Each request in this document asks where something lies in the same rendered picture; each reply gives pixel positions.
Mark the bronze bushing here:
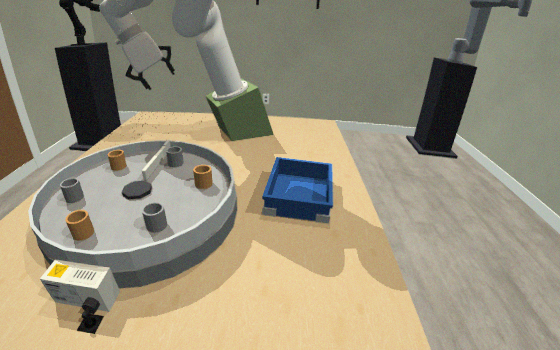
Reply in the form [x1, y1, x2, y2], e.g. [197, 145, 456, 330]
[193, 165, 212, 189]
[65, 210, 94, 241]
[108, 150, 127, 171]

